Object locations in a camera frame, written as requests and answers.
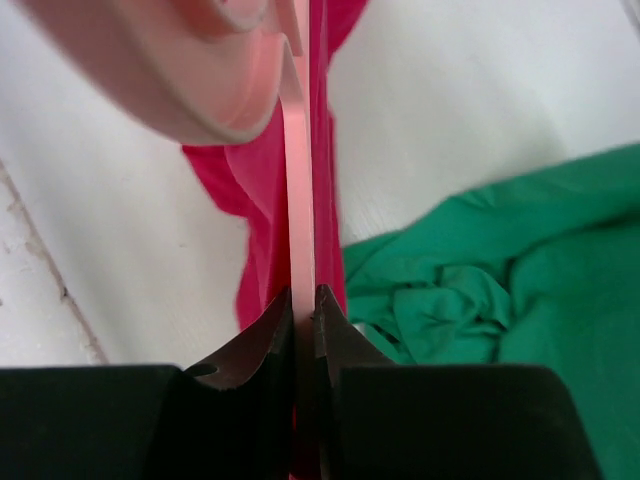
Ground red t shirt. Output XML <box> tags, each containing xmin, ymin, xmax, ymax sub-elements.
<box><xmin>180</xmin><ymin>0</ymin><xmax>371</xmax><ymax>480</ymax></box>

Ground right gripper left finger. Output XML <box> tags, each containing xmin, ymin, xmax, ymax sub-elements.
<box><xmin>1</xmin><ymin>291</ymin><xmax>294</xmax><ymax>479</ymax></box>

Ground pink hanger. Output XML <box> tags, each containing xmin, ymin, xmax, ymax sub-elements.
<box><xmin>24</xmin><ymin>1</ymin><xmax>316</xmax><ymax>479</ymax></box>

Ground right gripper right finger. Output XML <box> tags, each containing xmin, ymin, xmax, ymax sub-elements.
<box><xmin>313</xmin><ymin>286</ymin><xmax>602</xmax><ymax>479</ymax></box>

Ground green t shirt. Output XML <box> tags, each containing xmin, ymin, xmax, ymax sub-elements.
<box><xmin>343</xmin><ymin>145</ymin><xmax>639</xmax><ymax>479</ymax></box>

